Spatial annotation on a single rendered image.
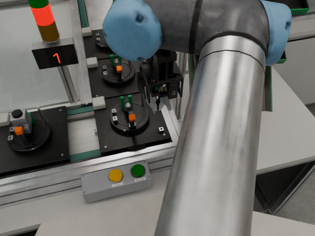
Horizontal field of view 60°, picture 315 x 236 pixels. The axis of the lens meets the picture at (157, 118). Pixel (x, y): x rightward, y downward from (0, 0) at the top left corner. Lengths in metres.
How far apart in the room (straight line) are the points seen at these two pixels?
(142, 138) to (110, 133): 0.11
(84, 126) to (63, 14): 0.96
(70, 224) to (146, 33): 0.73
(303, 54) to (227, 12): 1.63
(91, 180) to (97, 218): 0.13
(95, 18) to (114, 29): 1.32
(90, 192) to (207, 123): 0.66
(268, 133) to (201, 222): 0.97
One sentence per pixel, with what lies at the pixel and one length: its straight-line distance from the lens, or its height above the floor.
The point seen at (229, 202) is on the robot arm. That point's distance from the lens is 0.22.
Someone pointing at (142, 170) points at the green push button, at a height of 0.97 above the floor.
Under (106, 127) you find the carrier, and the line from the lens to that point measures 0.98.
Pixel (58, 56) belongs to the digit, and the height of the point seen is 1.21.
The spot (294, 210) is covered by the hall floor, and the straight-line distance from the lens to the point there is 2.05.
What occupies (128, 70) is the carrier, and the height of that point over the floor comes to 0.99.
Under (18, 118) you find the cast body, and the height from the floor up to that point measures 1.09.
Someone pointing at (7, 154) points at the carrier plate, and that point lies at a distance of 1.01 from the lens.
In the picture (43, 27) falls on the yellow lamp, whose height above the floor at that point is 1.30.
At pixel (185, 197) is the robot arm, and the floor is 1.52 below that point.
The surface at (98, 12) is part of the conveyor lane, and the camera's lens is 1.71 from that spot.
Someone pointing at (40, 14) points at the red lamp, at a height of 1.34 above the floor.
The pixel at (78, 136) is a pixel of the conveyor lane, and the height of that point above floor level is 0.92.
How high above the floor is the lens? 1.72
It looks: 50 degrees down
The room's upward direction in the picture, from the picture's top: straight up
